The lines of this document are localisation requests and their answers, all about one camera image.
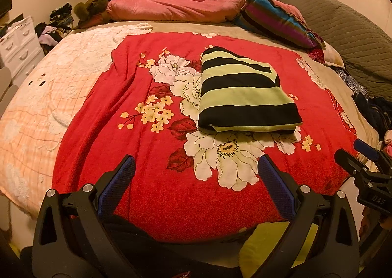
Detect white drawer chest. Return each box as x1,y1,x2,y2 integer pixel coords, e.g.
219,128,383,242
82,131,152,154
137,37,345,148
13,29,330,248
0,15,45,85

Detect green black striped frog sweater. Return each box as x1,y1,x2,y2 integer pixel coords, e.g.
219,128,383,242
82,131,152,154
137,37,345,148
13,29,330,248
197,46,304,135

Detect pile of dark clothes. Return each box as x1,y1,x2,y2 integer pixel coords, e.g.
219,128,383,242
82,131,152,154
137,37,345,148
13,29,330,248
35,3,75,55

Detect pink checked fluffy blanket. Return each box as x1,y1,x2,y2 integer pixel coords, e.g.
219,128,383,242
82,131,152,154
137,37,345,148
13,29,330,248
0,22,154,214

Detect pink quilt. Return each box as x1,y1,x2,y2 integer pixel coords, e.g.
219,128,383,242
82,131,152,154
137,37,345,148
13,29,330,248
107,0,248,24

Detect red floral blanket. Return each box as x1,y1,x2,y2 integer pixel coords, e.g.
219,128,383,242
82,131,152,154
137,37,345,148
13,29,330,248
52,31,365,243

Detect grey quilted headboard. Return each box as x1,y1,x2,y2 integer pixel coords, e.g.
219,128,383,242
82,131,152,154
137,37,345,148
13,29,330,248
271,0,392,101

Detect grey rounded chair back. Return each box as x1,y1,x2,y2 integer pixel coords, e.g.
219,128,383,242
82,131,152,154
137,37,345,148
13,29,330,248
0,66,19,110

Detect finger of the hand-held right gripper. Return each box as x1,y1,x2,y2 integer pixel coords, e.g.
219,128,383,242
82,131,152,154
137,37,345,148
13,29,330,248
334,149,368,180
354,139,379,160

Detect colourful striped pillow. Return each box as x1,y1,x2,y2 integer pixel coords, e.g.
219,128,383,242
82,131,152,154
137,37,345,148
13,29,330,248
233,0,325,49

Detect yellow-green cloth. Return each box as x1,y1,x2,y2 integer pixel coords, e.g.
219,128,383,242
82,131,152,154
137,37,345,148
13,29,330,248
239,221,319,278

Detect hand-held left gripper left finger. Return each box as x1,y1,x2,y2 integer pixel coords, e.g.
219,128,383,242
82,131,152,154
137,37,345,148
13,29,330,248
32,155,141,278

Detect dark red lace cloth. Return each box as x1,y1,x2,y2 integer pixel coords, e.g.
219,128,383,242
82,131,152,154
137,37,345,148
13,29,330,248
308,48,326,64

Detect blue floral cloth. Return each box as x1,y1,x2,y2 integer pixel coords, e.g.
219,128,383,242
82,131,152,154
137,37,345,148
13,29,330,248
335,66,368,95

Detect white pillow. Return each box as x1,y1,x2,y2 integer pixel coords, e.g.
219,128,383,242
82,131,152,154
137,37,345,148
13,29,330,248
324,41,345,68

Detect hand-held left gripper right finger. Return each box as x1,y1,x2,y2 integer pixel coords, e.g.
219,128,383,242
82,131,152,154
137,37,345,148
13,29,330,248
254,154,360,278

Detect brown fur-trimmed coat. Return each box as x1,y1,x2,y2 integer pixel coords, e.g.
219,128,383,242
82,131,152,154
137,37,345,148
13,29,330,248
73,0,157,30

